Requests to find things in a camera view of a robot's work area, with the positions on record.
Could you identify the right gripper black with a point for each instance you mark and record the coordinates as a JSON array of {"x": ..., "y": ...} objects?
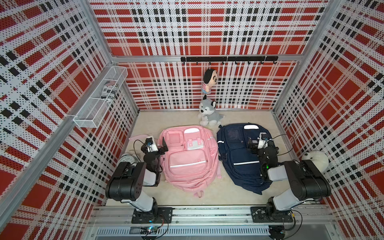
[{"x": 253, "y": 149}]

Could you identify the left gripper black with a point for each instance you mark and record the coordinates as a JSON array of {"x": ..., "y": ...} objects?
[{"x": 160, "y": 150}]

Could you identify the navy blue backpack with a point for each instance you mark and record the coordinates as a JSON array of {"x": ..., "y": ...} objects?
[{"x": 242, "y": 166}]

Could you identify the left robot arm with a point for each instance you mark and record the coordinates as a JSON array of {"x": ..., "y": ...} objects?
[{"x": 127, "y": 182}]

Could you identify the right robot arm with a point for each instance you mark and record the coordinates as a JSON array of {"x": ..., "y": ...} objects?
[{"x": 306, "y": 179}]

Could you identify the pink backpack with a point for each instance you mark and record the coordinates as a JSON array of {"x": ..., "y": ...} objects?
[{"x": 191, "y": 163}]

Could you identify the white alarm clock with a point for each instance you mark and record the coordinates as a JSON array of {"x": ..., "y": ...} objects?
[{"x": 127, "y": 158}]

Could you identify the white fluffy plush dog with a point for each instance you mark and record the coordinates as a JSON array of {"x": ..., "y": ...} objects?
[{"x": 320, "y": 159}]

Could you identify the grey husky plush toy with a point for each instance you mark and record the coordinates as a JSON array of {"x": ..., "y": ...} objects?
[{"x": 208, "y": 116}]

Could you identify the green circuit board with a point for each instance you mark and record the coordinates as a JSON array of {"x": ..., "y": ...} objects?
[{"x": 152, "y": 230}]

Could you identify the striped can in basket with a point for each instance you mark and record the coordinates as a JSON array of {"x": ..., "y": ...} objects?
[{"x": 109, "y": 91}]

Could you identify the black-haired hanging doll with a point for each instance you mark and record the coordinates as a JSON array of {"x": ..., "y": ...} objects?
[{"x": 209, "y": 80}]

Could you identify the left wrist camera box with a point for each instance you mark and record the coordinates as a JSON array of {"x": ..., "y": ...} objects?
[{"x": 150, "y": 145}]

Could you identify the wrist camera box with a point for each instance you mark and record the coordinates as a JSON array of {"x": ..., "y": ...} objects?
[
  {"x": 150, "y": 145},
  {"x": 263, "y": 140}
]

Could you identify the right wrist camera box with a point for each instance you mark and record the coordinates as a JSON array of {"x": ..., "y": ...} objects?
[{"x": 263, "y": 140}]

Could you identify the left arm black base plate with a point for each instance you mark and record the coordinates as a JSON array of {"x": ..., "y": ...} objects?
[{"x": 158, "y": 216}]

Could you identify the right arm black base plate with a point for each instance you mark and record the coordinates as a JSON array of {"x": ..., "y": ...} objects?
[{"x": 271, "y": 214}]

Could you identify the white wire mesh basket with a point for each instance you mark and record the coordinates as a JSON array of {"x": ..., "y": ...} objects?
[{"x": 94, "y": 110}]

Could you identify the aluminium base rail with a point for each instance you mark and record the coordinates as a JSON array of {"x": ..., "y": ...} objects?
[{"x": 222, "y": 215}]

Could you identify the black wall hook rail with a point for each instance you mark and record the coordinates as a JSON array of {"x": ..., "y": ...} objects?
[{"x": 230, "y": 59}]

